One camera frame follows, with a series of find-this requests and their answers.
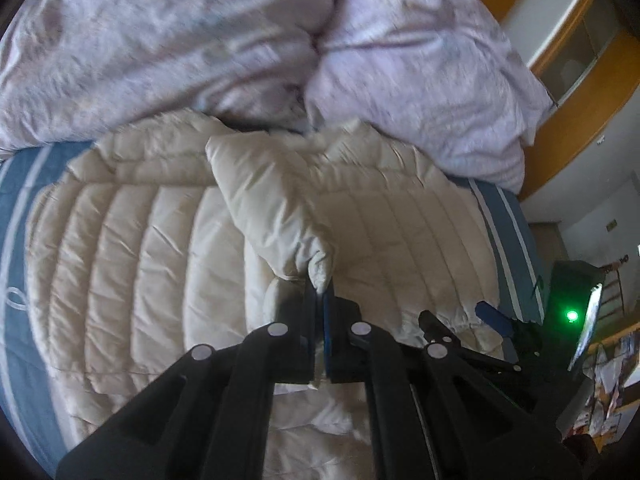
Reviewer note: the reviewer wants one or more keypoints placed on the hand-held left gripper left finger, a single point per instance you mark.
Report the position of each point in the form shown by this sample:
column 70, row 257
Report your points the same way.
column 311, row 320

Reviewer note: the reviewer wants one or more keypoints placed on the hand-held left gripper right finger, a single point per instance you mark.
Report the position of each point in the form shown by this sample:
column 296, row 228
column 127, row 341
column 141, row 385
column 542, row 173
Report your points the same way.
column 328, row 330

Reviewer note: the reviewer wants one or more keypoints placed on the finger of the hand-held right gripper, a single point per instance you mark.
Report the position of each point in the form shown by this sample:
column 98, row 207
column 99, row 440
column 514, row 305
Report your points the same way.
column 435, row 327
column 495, row 317

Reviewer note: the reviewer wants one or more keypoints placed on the cream puffer jacket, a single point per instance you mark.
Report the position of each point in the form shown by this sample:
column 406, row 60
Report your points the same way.
column 150, row 260

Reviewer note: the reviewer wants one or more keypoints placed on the wooden chair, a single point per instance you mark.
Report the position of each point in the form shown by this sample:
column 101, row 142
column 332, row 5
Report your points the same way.
column 614, row 285

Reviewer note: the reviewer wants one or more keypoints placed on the cluttered side table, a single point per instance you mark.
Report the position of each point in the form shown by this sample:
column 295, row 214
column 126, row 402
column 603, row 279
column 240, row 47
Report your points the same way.
column 607, row 385

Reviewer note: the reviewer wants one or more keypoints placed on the wooden wardrobe with glass doors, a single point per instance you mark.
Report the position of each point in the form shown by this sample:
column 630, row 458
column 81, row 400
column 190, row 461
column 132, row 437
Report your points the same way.
column 570, row 105

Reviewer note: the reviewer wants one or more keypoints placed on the blue white-striped bed sheet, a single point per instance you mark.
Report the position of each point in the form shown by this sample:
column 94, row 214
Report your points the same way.
column 35, row 385

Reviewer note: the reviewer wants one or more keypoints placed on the lilac crumpled duvet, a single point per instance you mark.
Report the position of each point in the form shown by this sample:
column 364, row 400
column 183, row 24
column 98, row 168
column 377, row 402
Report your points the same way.
column 200, row 35

